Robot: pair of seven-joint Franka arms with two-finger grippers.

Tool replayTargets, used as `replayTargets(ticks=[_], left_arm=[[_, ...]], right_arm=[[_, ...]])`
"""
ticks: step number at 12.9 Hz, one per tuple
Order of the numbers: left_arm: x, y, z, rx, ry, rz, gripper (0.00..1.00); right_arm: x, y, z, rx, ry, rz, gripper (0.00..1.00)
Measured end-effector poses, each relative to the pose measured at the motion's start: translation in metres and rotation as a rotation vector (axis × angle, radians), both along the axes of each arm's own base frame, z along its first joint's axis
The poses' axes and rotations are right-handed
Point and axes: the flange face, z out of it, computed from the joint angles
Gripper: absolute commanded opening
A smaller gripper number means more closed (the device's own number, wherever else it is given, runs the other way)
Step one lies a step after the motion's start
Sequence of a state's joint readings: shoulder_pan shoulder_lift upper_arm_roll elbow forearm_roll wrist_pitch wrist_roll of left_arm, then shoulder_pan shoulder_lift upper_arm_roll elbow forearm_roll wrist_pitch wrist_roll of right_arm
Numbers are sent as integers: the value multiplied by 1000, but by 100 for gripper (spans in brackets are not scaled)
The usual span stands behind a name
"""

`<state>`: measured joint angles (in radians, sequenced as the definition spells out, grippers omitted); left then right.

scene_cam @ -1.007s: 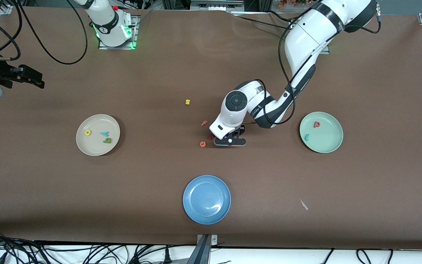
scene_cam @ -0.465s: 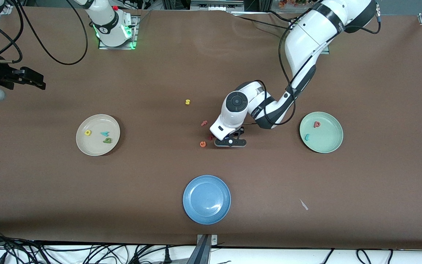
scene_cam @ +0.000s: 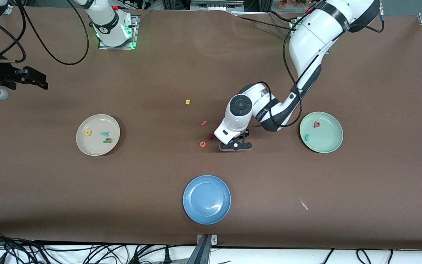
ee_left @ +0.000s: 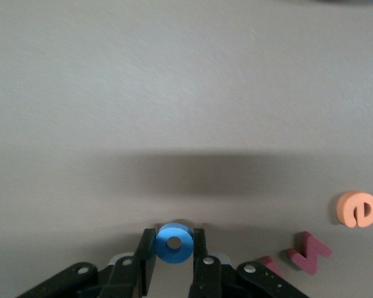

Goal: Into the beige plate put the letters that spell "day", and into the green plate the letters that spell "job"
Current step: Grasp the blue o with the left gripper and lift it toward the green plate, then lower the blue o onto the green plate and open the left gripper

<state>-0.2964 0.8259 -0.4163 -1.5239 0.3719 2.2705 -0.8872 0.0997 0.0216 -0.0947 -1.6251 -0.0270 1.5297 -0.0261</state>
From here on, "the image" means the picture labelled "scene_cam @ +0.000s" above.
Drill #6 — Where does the aluminium frame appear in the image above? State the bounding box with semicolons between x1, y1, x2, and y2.
189;0;246;12

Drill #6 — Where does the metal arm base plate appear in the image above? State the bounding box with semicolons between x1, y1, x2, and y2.
97;14;139;50

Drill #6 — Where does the brown table cover sheet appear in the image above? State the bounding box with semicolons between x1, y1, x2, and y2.
0;7;422;250

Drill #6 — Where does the beige brown plate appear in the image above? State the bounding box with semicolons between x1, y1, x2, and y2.
76;114;121;156

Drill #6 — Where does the blue plate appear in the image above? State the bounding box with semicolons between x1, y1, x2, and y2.
183;175;231;225

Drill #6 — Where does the green plate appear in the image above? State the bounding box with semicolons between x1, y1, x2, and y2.
299;111;344;153

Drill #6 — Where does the black base cable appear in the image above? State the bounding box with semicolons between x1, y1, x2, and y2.
229;11;296;35

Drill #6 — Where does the long black looping cable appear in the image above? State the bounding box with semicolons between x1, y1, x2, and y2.
12;0;90;66

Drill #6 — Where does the aluminium profile bar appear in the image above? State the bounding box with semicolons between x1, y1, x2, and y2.
196;234;218;264

